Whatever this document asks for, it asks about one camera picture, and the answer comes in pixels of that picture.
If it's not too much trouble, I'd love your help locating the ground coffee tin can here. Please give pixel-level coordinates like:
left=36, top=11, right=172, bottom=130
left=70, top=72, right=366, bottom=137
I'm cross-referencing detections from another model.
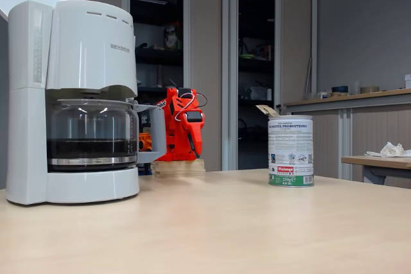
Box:
left=268, top=115, right=315, bottom=188

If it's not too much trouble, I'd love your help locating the glass carafe grey handle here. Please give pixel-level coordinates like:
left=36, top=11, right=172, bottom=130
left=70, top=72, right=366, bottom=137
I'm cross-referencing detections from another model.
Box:
left=46, top=99, right=168, bottom=172

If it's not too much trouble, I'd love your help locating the grey tambour door cabinet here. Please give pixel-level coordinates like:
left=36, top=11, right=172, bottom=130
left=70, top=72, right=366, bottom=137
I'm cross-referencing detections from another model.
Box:
left=229, top=0, right=319, bottom=172
left=76, top=0, right=231, bottom=172

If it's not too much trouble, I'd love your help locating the white drip coffee maker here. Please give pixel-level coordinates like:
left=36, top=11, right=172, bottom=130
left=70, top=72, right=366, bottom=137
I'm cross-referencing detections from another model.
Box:
left=0, top=0, right=141, bottom=206

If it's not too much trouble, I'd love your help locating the grey leaning tube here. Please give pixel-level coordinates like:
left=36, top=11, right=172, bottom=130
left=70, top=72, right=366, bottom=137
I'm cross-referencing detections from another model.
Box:
left=304, top=57, right=313, bottom=95

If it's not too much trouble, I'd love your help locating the blue scoop with wooden handle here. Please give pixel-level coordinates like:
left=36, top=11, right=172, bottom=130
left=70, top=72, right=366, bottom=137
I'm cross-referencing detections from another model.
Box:
left=256, top=104, right=279, bottom=118

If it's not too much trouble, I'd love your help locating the white gripper servo cable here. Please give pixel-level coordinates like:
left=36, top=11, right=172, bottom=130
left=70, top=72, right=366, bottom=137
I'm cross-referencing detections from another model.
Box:
left=178, top=92, right=197, bottom=123

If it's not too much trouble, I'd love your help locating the low cabinet wooden top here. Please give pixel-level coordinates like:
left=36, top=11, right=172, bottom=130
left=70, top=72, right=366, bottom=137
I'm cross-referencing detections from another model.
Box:
left=284, top=89, right=411, bottom=189

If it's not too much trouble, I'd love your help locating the orange printed clamp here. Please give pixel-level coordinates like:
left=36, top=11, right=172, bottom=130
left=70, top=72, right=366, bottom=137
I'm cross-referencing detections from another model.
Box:
left=138, top=132, right=153, bottom=152

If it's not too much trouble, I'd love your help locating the wooden base block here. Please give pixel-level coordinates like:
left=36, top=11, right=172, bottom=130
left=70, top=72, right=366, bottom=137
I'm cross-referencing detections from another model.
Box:
left=150, top=158, right=206, bottom=178

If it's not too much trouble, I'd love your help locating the pale storage box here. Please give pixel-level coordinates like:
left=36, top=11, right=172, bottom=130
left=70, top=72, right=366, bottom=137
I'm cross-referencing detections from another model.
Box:
left=250, top=86, right=273, bottom=101

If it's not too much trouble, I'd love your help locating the colourful printed box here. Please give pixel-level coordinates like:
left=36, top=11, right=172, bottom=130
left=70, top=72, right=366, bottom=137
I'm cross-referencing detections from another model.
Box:
left=164, top=22, right=182, bottom=51

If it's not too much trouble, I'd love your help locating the small wooden side table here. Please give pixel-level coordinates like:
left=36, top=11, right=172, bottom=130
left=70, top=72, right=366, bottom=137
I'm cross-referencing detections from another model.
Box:
left=340, top=155, right=411, bottom=185

